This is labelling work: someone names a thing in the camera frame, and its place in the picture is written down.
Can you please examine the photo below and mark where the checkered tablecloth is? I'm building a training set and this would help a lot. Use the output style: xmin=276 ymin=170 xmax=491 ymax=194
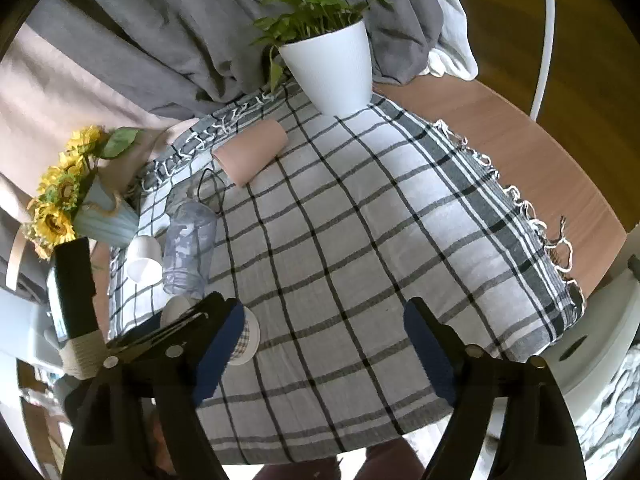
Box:
xmin=131 ymin=84 xmax=584 ymax=464

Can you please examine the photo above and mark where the white chair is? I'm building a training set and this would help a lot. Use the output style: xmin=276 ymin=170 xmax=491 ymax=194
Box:
xmin=541 ymin=256 xmax=639 ymax=422

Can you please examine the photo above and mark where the dark glass cup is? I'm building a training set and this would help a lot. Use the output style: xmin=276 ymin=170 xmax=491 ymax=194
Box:
xmin=165 ymin=167 xmax=226 ymax=217

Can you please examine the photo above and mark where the white pot green plant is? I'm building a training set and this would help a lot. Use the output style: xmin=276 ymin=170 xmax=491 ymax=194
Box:
xmin=254 ymin=0 xmax=390 ymax=117

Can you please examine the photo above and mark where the white hoop ring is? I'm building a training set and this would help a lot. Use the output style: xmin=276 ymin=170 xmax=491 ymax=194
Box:
xmin=527 ymin=0 xmax=558 ymax=122

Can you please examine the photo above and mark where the yellow sunflower bouquet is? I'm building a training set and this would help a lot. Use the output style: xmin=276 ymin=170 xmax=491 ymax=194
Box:
xmin=23 ymin=126 xmax=139 ymax=260

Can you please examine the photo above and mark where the grey curtain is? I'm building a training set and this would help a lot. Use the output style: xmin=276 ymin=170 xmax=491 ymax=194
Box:
xmin=0 ymin=0 xmax=446 ymax=291

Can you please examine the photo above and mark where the pink beige curtain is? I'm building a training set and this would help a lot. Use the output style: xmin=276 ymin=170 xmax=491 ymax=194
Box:
xmin=0 ymin=25 xmax=197 ymax=222

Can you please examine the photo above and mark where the clear plastic jar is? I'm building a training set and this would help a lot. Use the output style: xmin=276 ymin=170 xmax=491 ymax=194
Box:
xmin=163 ymin=200 xmax=217 ymax=299

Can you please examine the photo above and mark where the blue ribbed flower vase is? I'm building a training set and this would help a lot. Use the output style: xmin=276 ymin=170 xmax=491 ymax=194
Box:
xmin=73 ymin=177 xmax=139 ymax=248

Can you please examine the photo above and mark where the white ceramic cup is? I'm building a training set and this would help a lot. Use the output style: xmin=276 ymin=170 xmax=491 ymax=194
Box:
xmin=125 ymin=235 xmax=163 ymax=285

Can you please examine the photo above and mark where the terracotta pink cup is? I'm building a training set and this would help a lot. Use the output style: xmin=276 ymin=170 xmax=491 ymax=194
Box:
xmin=213 ymin=119 xmax=288 ymax=186

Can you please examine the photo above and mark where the houndstooth paper cup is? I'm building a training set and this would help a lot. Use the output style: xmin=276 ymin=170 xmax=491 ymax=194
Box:
xmin=159 ymin=294 xmax=263 ymax=366

